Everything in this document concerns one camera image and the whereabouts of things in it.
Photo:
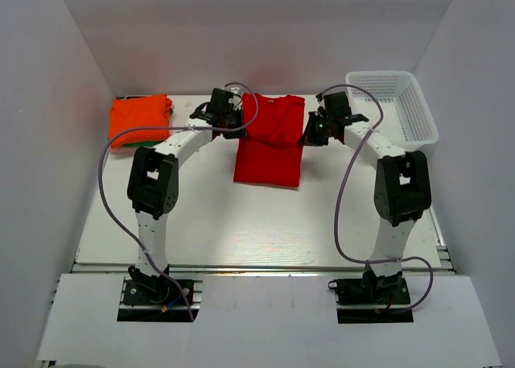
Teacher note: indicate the aluminium table edge rail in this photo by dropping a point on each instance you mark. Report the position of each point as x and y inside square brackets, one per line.
[123, 269]

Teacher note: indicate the orange folded t shirt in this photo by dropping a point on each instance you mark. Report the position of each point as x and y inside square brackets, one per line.
[154, 111]

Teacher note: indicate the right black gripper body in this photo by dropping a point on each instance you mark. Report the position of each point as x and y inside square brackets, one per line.
[329, 120]

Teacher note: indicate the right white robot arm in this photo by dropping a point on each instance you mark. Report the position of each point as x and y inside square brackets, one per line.
[401, 191]

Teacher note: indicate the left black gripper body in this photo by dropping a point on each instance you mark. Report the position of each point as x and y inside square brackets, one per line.
[233, 117]

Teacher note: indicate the white plastic mesh basket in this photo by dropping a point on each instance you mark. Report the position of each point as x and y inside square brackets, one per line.
[407, 121]

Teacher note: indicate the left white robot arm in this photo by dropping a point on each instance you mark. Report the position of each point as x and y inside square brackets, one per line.
[153, 187]

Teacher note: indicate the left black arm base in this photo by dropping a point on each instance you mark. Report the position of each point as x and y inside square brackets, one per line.
[149, 299]

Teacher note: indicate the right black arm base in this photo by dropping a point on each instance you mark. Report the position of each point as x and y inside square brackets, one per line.
[372, 299]

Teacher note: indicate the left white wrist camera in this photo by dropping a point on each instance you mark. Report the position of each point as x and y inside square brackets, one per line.
[236, 90]

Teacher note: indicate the red t shirt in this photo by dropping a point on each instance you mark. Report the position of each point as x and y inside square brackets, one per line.
[271, 154]

